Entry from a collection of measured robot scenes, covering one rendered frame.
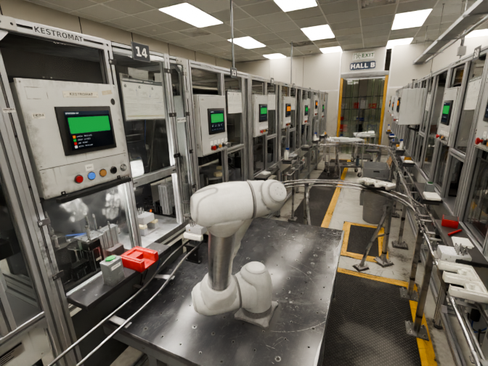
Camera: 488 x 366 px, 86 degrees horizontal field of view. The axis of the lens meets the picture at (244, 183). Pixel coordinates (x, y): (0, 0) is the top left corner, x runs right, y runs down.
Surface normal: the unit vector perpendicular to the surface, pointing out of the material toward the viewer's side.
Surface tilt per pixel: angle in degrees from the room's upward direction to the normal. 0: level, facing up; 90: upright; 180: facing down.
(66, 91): 90
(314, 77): 90
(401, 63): 90
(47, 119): 90
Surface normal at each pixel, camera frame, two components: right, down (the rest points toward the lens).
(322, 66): -0.42, 0.26
